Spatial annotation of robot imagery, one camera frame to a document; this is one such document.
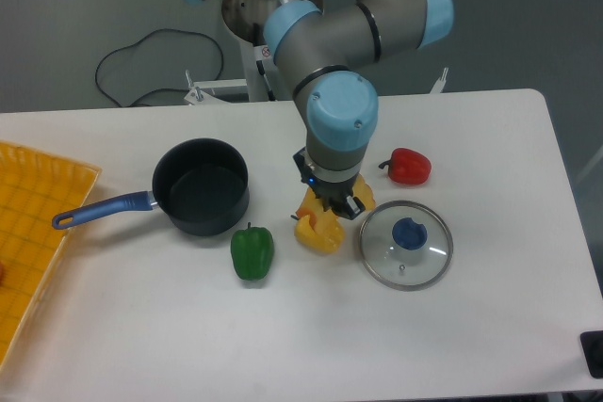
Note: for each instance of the black pot blue handle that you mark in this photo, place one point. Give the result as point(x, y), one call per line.
point(202, 185)

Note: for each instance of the black device at table edge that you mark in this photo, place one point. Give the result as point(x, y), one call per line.
point(591, 342)

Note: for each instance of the yellow toy bread slice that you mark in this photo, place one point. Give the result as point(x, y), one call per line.
point(311, 203)

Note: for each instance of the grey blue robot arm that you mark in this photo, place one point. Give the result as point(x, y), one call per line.
point(318, 55)

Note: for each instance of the white metal frame bracket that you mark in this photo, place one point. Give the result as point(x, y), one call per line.
point(232, 91)

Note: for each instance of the yellow woven basket tray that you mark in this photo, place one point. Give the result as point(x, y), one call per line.
point(35, 186)

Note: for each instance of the yellow toy bell pepper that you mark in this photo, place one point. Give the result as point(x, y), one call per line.
point(318, 239)

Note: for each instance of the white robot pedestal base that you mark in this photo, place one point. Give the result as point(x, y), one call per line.
point(245, 20)

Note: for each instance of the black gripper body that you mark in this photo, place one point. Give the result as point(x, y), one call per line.
point(335, 185)

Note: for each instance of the red toy bell pepper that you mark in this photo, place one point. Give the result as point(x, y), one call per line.
point(407, 167)

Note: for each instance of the green toy bell pepper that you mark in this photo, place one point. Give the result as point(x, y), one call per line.
point(252, 251)

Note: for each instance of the glass lid blue knob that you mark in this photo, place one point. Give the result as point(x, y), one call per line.
point(405, 245)

